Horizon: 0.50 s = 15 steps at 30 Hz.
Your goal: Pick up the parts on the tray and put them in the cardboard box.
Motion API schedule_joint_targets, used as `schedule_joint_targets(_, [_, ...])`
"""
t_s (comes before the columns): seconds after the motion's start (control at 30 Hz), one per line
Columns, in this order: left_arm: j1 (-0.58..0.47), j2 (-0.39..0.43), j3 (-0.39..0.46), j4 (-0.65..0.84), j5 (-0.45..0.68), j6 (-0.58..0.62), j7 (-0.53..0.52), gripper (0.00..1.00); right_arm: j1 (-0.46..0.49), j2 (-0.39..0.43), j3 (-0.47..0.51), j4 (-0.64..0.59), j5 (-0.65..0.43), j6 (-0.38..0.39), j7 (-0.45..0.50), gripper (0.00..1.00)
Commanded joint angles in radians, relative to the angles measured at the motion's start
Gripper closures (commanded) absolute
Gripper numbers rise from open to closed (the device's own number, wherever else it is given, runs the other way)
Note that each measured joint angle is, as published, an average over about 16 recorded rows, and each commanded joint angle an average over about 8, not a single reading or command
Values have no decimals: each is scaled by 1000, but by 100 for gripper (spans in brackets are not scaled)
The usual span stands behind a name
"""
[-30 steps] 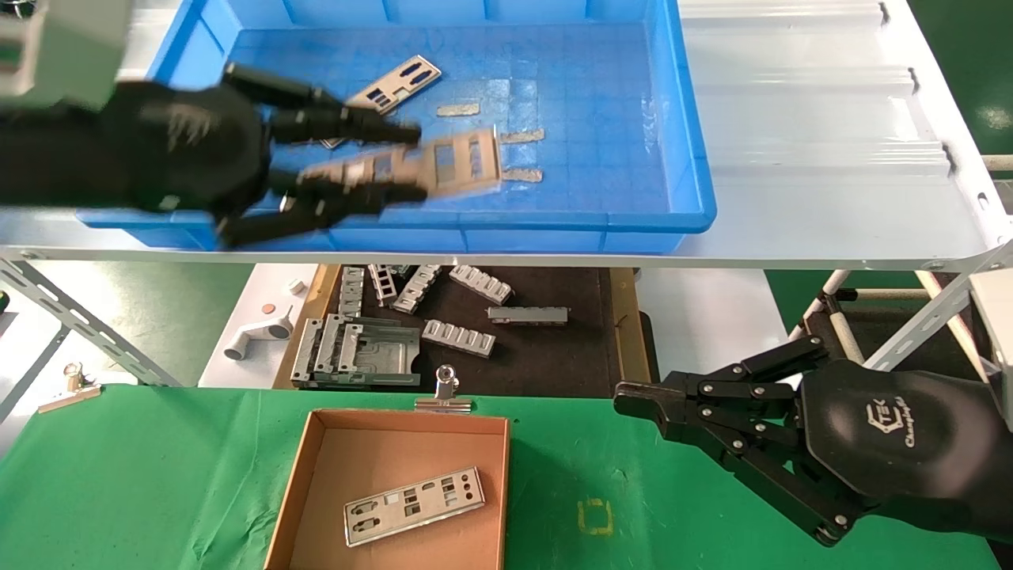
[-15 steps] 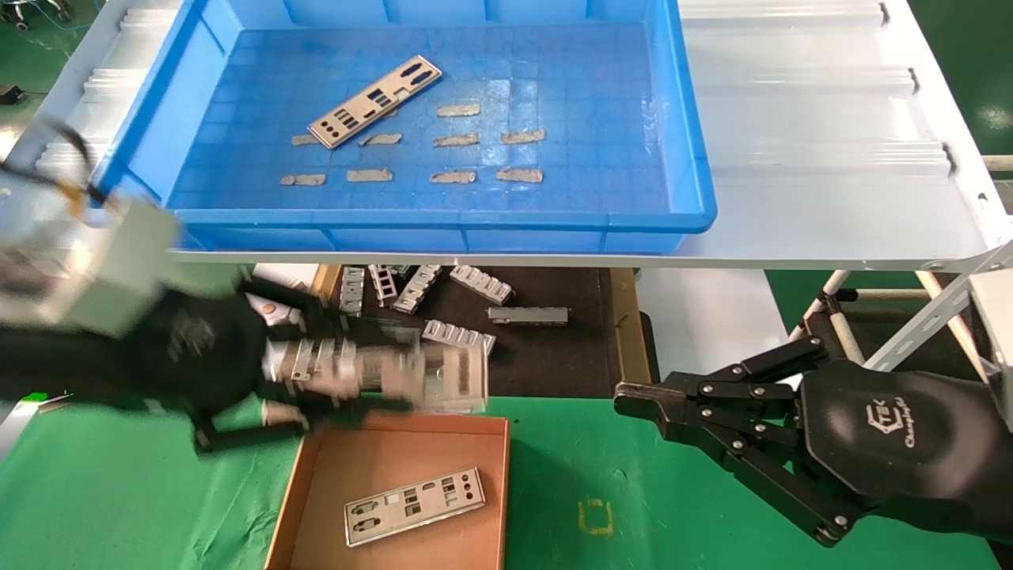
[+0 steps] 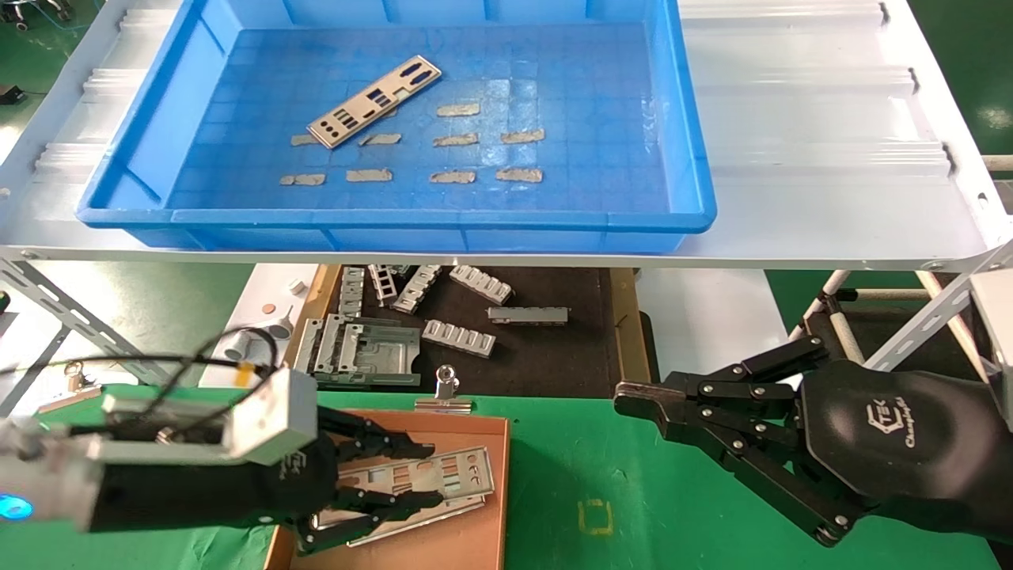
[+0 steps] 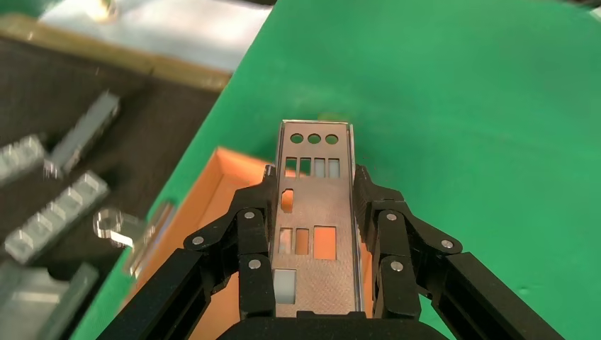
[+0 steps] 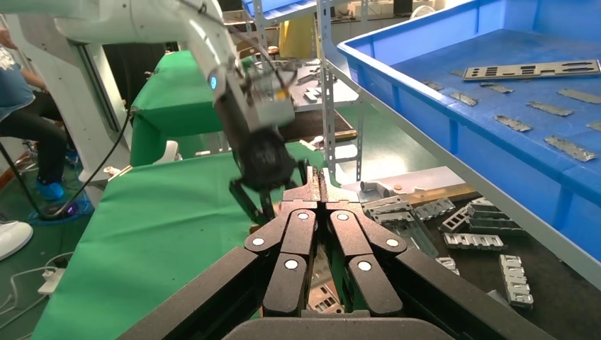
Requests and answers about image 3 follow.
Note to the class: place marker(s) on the perforated steel shelf brace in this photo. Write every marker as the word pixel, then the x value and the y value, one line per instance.
pixel 926 317
pixel 71 317

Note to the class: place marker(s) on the black tray of metal parts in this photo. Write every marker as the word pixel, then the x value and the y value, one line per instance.
pixel 554 356

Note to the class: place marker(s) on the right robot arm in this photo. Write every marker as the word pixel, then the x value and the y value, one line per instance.
pixel 1005 491

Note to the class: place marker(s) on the large folded metal bracket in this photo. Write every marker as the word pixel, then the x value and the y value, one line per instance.
pixel 372 348

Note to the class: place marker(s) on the long grey metal bar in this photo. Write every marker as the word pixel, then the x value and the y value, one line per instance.
pixel 528 315

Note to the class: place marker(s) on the silver binder clip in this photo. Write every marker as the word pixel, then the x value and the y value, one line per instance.
pixel 445 404

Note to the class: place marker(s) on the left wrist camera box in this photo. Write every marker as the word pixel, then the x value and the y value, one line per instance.
pixel 277 419

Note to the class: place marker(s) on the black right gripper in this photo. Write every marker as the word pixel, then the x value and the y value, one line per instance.
pixel 894 443

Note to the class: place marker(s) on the short grey tube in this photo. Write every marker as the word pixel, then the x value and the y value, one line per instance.
pixel 237 346

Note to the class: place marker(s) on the ribbed metal bracket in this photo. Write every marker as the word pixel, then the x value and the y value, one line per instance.
pixel 481 283
pixel 459 338

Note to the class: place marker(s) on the white frame pipe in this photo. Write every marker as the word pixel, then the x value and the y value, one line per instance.
pixel 827 289
pixel 843 336
pixel 894 294
pixel 999 162

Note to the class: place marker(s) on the brown cardboard box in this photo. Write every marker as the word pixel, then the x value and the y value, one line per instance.
pixel 467 538

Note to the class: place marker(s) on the black office chair base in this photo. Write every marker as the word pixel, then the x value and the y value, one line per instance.
pixel 36 12

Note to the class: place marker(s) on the slotted metal shield plate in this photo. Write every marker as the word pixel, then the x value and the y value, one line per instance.
pixel 382 283
pixel 352 293
pixel 417 289

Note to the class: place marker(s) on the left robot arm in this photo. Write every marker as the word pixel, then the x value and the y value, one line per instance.
pixel 47 491

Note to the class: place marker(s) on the small white cap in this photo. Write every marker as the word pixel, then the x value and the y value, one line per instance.
pixel 297 286

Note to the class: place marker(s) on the white metal shelf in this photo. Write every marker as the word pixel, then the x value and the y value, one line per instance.
pixel 791 158

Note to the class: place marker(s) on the blue plastic tray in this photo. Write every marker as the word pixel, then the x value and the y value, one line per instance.
pixel 593 103

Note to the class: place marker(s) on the small black floor device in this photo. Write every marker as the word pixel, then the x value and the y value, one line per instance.
pixel 12 95

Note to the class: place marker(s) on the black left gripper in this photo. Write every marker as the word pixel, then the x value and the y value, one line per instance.
pixel 237 491

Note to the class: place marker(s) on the small metal funnel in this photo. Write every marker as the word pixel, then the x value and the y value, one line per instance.
pixel 282 324

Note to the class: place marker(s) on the metal io shield plate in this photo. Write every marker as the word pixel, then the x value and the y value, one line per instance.
pixel 380 479
pixel 362 108

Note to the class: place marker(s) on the green table mat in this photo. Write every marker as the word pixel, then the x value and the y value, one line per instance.
pixel 570 459

